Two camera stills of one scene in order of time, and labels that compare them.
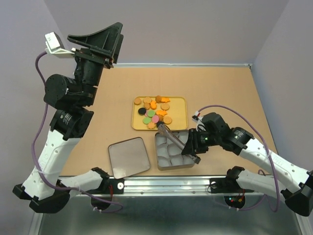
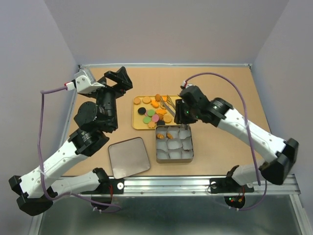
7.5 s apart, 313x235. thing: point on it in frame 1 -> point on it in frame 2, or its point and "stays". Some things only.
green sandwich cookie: [146, 120] stays
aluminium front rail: [173, 186] stays
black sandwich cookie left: [142, 111] stays
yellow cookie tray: [147, 112] stays
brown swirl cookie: [158, 99] -> [169, 135]
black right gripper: [192, 146] -> [180, 117]
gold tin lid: [128, 157] stays
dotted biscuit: [147, 100] stays
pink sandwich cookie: [155, 119] stays
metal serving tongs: [168, 133] -> [169, 105]
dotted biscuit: [165, 106] stays
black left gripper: [106, 39] -> [121, 77]
